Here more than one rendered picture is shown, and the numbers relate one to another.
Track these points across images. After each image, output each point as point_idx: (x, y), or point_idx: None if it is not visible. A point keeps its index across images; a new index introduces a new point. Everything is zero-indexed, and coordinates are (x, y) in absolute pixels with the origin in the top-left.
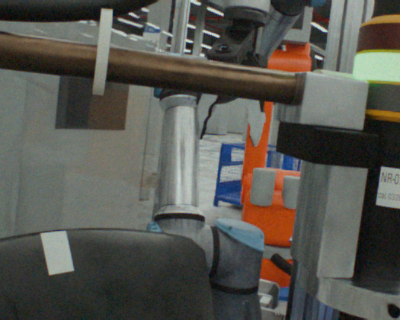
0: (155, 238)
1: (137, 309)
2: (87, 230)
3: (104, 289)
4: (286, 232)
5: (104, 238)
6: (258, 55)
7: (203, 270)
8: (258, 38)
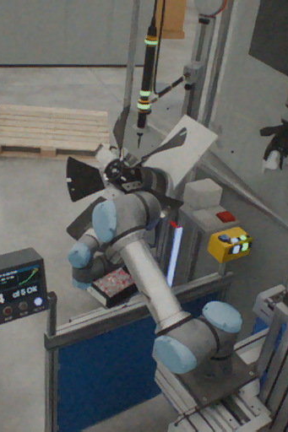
0: (183, 139)
1: (171, 142)
2: (186, 133)
3: (176, 138)
4: None
5: (184, 135)
6: (277, 137)
7: (176, 146)
8: None
